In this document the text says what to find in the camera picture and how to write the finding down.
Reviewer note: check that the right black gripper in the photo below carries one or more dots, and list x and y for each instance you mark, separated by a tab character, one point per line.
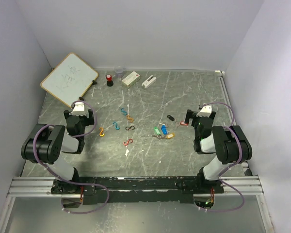
191	114

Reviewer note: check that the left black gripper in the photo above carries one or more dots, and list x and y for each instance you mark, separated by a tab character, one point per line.
89	120

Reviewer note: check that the blue tag key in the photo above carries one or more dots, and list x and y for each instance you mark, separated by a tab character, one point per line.
164	129

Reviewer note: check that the green tag key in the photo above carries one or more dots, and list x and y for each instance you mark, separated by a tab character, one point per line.
157	133

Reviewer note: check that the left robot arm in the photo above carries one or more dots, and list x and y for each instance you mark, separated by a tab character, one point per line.
45	143

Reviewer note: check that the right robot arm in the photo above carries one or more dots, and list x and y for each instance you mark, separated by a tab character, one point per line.
229	144

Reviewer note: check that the red tag key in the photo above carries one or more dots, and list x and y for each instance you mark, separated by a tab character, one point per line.
182	123

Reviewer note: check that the yellow tag key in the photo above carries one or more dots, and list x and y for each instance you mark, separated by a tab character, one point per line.
167	136

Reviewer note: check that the black tag key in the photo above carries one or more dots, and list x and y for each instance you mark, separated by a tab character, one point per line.
171	118

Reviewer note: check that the wood-framed whiteboard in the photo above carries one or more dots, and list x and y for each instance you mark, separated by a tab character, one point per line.
70	79

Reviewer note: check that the red black stamp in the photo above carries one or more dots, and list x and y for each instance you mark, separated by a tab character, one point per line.
109	80

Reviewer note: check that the red S-carabiner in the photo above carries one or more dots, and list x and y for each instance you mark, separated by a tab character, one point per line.
125	143

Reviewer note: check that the white green cardboard box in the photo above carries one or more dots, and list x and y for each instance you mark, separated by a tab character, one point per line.
131	79

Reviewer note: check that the clear plastic cup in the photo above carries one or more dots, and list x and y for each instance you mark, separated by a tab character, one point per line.
119	71

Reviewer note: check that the white plastic device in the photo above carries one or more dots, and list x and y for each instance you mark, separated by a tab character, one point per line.
149	81

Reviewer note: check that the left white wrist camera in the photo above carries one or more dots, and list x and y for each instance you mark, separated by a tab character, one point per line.
78	109

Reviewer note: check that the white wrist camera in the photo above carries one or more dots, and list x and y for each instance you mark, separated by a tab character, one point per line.
78	109
206	109

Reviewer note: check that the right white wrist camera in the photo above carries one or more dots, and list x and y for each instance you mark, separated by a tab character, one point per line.
206	109

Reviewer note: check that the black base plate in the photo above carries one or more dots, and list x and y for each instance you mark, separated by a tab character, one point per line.
136	189

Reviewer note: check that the aluminium rail frame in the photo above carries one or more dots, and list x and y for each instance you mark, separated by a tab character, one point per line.
147	165

